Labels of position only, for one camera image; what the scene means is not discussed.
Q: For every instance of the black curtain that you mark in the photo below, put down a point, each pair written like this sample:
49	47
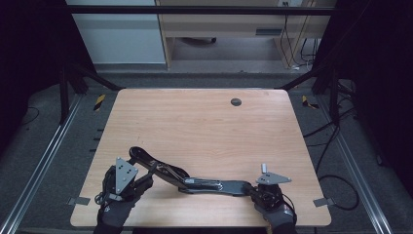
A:
29	48
380	65

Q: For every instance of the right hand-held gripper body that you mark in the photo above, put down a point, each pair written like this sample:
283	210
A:
271	178

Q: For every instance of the black frame strut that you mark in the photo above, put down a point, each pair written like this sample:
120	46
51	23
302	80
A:
334	97
64	97

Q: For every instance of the grey tape piece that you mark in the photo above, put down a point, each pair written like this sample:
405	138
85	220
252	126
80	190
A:
323	202
78	201

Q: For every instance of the black horizontal frame bar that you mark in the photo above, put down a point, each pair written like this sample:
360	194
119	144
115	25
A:
195	10

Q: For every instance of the white cabinet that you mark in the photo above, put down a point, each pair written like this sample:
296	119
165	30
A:
120	39

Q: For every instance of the aluminium floor rail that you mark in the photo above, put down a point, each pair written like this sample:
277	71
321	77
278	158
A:
354	165
42	162

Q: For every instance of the dark round table grommet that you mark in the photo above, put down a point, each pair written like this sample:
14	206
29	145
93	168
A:
236	102

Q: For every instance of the light wooden desk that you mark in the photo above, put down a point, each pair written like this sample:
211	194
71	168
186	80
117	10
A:
227	24

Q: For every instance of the person's left hand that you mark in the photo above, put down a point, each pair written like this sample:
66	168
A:
113	213

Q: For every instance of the yellow black striped tape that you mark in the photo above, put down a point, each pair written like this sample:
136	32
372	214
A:
305	101
99	102

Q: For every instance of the black flat object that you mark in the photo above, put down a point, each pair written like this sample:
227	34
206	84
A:
198	40

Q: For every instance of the person's right hand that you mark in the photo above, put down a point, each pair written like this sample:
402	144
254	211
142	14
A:
279	216

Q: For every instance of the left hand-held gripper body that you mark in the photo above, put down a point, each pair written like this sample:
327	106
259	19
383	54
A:
123	174

